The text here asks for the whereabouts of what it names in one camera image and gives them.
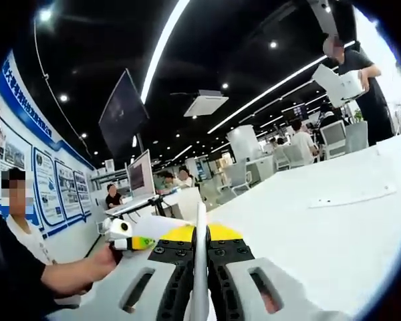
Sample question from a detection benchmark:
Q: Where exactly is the curved ceiling light strip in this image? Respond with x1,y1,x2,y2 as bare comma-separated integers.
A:
207,39,357,134

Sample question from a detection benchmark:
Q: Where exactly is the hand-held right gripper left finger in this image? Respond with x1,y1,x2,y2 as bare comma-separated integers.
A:
45,223,198,321

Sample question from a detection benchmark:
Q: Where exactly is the person's dark shirt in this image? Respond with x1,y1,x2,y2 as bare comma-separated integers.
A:
0,213,54,321

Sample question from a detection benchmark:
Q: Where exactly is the white stand desk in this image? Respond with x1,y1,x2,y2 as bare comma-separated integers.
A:
105,195,174,218

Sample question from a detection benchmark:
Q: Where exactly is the white storage shelf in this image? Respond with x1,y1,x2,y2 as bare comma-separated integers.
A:
88,158,131,188

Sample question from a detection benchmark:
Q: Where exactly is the person's left hand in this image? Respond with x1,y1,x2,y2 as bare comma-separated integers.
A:
82,245,121,285

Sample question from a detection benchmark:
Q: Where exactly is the white open box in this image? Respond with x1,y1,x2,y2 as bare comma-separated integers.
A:
311,63,369,108

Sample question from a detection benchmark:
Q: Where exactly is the long ceiling light strip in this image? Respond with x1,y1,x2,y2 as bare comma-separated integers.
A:
139,0,191,104

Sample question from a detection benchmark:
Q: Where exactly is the white cable cover plate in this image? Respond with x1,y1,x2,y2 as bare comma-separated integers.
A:
307,183,398,210

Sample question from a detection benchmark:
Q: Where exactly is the white printing paper sheet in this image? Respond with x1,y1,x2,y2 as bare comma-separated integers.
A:
186,202,218,321

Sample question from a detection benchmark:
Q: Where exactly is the blue and white wall poster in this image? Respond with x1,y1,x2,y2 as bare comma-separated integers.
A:
0,49,96,240

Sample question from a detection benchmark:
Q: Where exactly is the white mesh office chair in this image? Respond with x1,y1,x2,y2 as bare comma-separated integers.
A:
319,120,348,160
344,120,369,148
232,162,255,195

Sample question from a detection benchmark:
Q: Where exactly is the large black hanging television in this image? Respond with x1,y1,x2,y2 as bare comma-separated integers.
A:
98,68,150,158

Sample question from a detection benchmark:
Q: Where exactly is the white table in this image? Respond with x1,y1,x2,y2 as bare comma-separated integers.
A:
200,132,401,318

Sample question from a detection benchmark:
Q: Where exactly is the white ceiling air conditioner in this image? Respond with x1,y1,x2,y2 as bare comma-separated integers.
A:
182,89,230,118

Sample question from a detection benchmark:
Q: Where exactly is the black hanging display screen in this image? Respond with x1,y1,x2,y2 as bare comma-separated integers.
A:
282,103,307,121

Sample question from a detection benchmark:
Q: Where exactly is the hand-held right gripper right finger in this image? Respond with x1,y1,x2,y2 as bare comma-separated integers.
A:
205,223,352,321

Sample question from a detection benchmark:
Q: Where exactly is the white low counter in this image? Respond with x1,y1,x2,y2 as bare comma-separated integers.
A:
160,187,205,221

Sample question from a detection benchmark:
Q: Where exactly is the silver computer monitor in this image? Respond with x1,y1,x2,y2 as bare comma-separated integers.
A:
126,149,156,198

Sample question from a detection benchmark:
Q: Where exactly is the white cloth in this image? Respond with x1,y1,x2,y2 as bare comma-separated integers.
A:
45,215,196,317

